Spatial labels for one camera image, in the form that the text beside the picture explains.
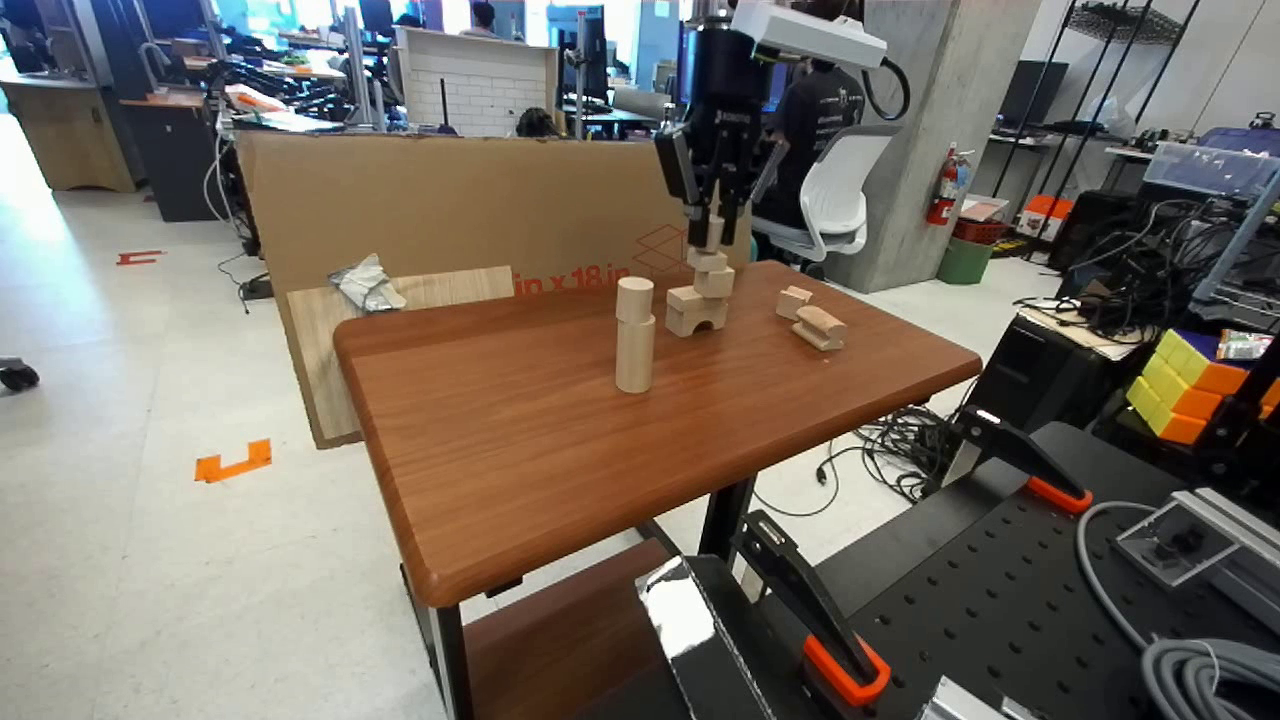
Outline large cardboard sheet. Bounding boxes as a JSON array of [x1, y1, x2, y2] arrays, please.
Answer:
[[237, 130, 693, 295]]

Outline grey coiled cable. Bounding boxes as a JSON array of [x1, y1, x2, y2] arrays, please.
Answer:
[[1072, 496, 1280, 720]]

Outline flat stacked wooden blocks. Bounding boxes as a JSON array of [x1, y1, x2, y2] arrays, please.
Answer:
[[791, 305, 848, 352]]

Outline green bucket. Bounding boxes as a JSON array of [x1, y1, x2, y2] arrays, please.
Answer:
[[936, 240, 994, 283]]

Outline small wooden cube block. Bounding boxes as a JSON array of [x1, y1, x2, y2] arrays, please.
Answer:
[[777, 283, 813, 320]]

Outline white office chair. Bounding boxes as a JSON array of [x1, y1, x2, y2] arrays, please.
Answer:
[[752, 130, 892, 265]]

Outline black perforated breadboard plate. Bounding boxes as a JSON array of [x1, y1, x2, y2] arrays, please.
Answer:
[[623, 420, 1280, 720]]

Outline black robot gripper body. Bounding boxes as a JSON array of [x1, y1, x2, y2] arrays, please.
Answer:
[[675, 25, 768, 180]]

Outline crumpled grey cloth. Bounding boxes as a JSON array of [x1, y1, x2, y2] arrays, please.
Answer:
[[331, 253, 404, 316]]

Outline left orange black clamp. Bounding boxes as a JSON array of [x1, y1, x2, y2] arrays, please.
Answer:
[[736, 510, 892, 713]]

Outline robot arm with white link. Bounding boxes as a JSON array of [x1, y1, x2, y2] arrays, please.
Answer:
[[693, 0, 888, 112]]

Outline right aluminium rail bracket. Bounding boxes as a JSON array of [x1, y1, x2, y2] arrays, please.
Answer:
[[1118, 489, 1280, 636]]

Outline orange black clamp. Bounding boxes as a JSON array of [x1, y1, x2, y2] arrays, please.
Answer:
[[960, 404, 1094, 516], [736, 510, 892, 713]]

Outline right orange black clamp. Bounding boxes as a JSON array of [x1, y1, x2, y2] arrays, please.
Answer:
[[960, 404, 1094, 516]]

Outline wooden arch block stack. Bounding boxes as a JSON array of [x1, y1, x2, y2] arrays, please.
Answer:
[[666, 253, 736, 336]]

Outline tall stacked wooden cylinders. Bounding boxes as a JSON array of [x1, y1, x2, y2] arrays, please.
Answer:
[[617, 277, 655, 393]]

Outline black tangled floor cables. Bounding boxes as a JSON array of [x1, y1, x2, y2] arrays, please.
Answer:
[[752, 404, 967, 525]]

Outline red fire extinguisher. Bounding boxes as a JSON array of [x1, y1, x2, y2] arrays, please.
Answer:
[[930, 146, 971, 222]]

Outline plywood board leaning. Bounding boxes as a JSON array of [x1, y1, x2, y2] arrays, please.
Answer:
[[281, 265, 516, 447]]

